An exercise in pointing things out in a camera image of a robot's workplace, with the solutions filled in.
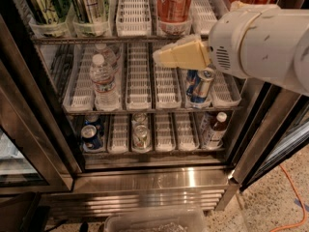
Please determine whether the green silver can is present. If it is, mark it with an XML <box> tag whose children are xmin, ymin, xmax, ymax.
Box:
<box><xmin>26</xmin><ymin>0</ymin><xmax>60</xmax><ymax>25</ymax></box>
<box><xmin>71</xmin><ymin>0</ymin><xmax>107</xmax><ymax>24</ymax></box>

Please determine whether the clear plastic bin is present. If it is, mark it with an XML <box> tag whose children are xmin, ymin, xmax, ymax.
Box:
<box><xmin>104</xmin><ymin>208</ymin><xmax>207</xmax><ymax>232</ymax></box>

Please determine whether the stainless steel fridge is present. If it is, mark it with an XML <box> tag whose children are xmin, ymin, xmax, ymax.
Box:
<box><xmin>0</xmin><ymin>0</ymin><xmax>309</xmax><ymax>220</ymax></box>

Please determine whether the clear water bottle rear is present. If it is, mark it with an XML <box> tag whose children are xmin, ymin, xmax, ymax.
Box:
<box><xmin>95</xmin><ymin>43</ymin><xmax>118</xmax><ymax>71</ymax></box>

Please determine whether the blue red bull can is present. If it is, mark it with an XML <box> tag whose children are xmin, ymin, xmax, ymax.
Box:
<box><xmin>190</xmin><ymin>68</ymin><xmax>215</xmax><ymax>103</ymax></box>
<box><xmin>185</xmin><ymin>70</ymin><xmax>197</xmax><ymax>97</ymax></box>

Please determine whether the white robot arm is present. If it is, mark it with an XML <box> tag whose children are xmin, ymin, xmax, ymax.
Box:
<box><xmin>153</xmin><ymin>2</ymin><xmax>309</xmax><ymax>96</ymax></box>

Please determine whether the orange power cable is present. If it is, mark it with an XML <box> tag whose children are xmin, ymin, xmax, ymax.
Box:
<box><xmin>269</xmin><ymin>163</ymin><xmax>308</xmax><ymax>232</ymax></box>

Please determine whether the fridge glass door left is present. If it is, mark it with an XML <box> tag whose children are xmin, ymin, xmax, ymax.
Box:
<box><xmin>0</xmin><ymin>63</ymin><xmax>73</xmax><ymax>196</ymax></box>

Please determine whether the blue pepsi can front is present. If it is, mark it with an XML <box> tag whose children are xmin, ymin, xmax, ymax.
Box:
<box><xmin>81</xmin><ymin>125</ymin><xmax>102</xmax><ymax>150</ymax></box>

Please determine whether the white empty middle tray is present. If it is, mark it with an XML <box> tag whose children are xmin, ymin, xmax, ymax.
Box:
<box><xmin>126</xmin><ymin>43</ymin><xmax>152</xmax><ymax>110</ymax></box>

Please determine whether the clear water bottle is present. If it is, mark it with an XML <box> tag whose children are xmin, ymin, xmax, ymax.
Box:
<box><xmin>90</xmin><ymin>54</ymin><xmax>119</xmax><ymax>111</ymax></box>
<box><xmin>95</xmin><ymin>43</ymin><xmax>118</xmax><ymax>71</ymax></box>

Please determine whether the blue pepsi can rear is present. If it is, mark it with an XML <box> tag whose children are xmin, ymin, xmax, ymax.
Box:
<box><xmin>85</xmin><ymin>115</ymin><xmax>104</xmax><ymax>135</ymax></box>

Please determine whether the blue red bull can front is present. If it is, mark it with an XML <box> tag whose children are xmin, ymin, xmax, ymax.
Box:
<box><xmin>190</xmin><ymin>68</ymin><xmax>215</xmax><ymax>103</ymax></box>

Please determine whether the fridge glass door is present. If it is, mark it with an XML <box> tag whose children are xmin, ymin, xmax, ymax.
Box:
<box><xmin>232</xmin><ymin>83</ymin><xmax>309</xmax><ymax>191</ymax></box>
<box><xmin>0</xmin><ymin>63</ymin><xmax>73</xmax><ymax>196</ymax></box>

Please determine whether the fridge glass door right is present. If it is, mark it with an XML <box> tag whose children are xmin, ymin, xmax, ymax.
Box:
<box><xmin>232</xmin><ymin>83</ymin><xmax>309</xmax><ymax>191</ymax></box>

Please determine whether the blue pepsi can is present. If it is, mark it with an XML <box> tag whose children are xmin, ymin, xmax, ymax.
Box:
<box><xmin>85</xmin><ymin>115</ymin><xmax>104</xmax><ymax>135</ymax></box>
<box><xmin>81</xmin><ymin>125</ymin><xmax>102</xmax><ymax>150</ymax></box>

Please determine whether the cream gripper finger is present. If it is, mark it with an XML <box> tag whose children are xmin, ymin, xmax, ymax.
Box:
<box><xmin>230</xmin><ymin>1</ymin><xmax>248</xmax><ymax>12</ymax></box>
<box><xmin>153</xmin><ymin>35</ymin><xmax>211</xmax><ymax>71</ymax></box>

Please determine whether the blue red bull can rear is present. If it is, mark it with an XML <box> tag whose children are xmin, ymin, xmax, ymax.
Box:
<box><xmin>185</xmin><ymin>70</ymin><xmax>197</xmax><ymax>97</ymax></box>

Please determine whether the silver soda can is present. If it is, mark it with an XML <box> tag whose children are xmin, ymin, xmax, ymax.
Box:
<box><xmin>133</xmin><ymin>125</ymin><xmax>151</xmax><ymax>150</ymax></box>
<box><xmin>131</xmin><ymin>113</ymin><xmax>148</xmax><ymax>127</ymax></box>

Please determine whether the brown juice bottle white cap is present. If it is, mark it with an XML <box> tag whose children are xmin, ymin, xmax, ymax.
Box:
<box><xmin>203</xmin><ymin>112</ymin><xmax>228</xmax><ymax>149</ymax></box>

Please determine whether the silver soda can front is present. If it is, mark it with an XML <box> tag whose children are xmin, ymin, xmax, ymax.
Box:
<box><xmin>133</xmin><ymin>125</ymin><xmax>151</xmax><ymax>150</ymax></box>

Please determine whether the clear water bottle front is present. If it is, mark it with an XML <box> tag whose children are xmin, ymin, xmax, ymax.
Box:
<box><xmin>90</xmin><ymin>54</ymin><xmax>119</xmax><ymax>111</ymax></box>

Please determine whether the white empty top tray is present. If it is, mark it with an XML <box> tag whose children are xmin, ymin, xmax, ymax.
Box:
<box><xmin>116</xmin><ymin>0</ymin><xmax>152</xmax><ymax>37</ymax></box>

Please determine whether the white empty tray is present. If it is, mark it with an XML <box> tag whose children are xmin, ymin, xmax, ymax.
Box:
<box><xmin>116</xmin><ymin>0</ymin><xmax>152</xmax><ymax>37</ymax></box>
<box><xmin>126</xmin><ymin>43</ymin><xmax>152</xmax><ymax>110</ymax></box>

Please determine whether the green silver can left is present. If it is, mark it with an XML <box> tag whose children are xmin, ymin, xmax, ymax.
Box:
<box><xmin>26</xmin><ymin>0</ymin><xmax>60</xmax><ymax>25</ymax></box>

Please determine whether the silver soda can rear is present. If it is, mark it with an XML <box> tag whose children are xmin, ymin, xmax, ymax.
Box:
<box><xmin>131</xmin><ymin>113</ymin><xmax>148</xmax><ymax>127</ymax></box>

